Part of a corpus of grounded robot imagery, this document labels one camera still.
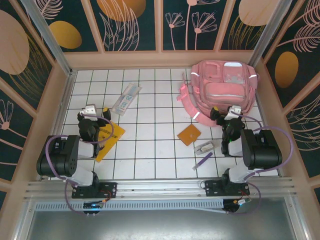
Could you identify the pink backpack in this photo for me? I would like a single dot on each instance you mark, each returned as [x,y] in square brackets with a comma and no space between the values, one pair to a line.
[225,92]

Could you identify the yellow book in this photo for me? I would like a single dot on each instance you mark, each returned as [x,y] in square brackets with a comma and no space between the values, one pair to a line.
[112,136]

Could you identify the transparent pencil case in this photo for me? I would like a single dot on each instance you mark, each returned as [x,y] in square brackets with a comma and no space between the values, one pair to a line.
[126,98]

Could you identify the orange leather wallet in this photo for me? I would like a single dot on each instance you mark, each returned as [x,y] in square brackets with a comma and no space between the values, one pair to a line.
[189,135]

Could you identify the clear plastic supplies case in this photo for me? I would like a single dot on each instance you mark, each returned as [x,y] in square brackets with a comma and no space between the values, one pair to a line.
[204,148]

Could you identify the purple pen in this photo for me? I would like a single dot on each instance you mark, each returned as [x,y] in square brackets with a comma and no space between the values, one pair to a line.
[203,161]

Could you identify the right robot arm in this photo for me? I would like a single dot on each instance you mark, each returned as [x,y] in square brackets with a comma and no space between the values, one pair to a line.
[262,150]

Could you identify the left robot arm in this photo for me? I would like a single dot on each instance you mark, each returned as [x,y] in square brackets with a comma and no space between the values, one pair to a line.
[62,155]

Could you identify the black controller board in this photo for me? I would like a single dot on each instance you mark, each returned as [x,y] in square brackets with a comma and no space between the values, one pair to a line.
[92,206]
[235,206]

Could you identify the grey metal sheet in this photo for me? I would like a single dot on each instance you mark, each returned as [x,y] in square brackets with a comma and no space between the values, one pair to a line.
[160,225]

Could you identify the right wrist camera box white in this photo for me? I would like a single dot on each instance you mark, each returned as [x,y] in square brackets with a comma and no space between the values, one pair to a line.
[233,111]

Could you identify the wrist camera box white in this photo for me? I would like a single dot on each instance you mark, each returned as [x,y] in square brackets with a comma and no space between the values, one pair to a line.
[233,111]
[89,110]

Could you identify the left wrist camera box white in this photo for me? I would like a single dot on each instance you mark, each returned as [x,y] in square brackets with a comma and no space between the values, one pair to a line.
[89,110]

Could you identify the aluminium side rail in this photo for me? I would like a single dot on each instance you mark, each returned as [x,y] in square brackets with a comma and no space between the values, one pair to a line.
[62,112]

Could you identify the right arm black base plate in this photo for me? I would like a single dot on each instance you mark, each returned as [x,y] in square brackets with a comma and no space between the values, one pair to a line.
[212,188]

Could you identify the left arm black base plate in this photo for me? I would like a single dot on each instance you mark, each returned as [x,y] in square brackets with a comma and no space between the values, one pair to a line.
[110,190]

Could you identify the dark floral wall panel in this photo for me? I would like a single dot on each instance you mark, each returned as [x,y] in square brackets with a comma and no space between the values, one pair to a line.
[12,130]
[22,50]
[295,50]
[305,135]
[72,25]
[192,25]
[247,25]
[122,25]

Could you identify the beige wooden enclosure frame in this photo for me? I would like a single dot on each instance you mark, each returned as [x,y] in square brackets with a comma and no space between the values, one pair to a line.
[160,60]

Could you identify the aluminium corner post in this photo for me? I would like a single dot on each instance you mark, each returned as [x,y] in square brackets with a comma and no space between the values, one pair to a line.
[50,40]
[265,37]

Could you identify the aluminium mounting rail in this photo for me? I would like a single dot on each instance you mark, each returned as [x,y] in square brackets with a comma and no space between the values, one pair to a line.
[160,187]

